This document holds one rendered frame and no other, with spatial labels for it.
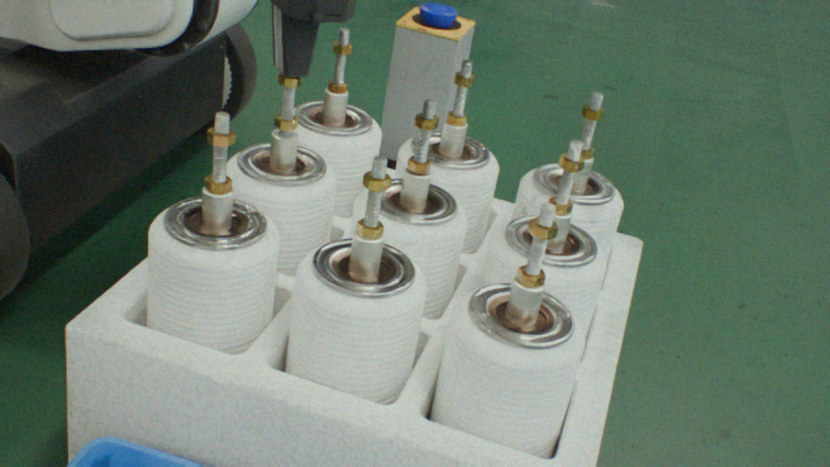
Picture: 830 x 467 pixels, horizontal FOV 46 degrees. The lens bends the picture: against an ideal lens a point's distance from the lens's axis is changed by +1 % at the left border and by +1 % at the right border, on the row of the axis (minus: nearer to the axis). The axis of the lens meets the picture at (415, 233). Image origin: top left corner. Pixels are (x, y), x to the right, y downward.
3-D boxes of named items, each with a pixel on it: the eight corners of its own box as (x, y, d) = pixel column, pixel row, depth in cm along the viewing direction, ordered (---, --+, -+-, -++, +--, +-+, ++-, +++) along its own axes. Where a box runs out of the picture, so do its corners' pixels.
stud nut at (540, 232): (541, 243, 63) (544, 232, 62) (522, 231, 64) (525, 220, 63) (560, 236, 64) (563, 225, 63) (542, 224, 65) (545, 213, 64)
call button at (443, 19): (412, 26, 101) (416, 7, 100) (423, 17, 105) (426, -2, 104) (448, 35, 100) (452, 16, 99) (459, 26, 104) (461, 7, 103)
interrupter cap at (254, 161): (323, 153, 86) (324, 145, 85) (328, 193, 79) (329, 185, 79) (237, 145, 84) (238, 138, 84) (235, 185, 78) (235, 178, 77)
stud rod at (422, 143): (412, 182, 79) (426, 97, 75) (422, 185, 79) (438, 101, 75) (408, 186, 78) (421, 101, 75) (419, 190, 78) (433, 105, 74)
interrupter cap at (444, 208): (467, 200, 82) (468, 193, 82) (442, 238, 76) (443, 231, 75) (384, 176, 83) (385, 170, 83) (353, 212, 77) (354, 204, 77)
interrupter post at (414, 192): (430, 204, 80) (436, 169, 79) (421, 216, 78) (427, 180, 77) (403, 196, 81) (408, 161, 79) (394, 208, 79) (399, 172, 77)
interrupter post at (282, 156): (295, 163, 83) (298, 129, 81) (295, 176, 81) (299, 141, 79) (267, 161, 82) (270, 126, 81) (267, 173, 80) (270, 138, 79)
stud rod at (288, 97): (281, 140, 81) (289, 56, 77) (292, 144, 81) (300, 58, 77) (276, 145, 80) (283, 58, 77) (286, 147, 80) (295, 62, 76)
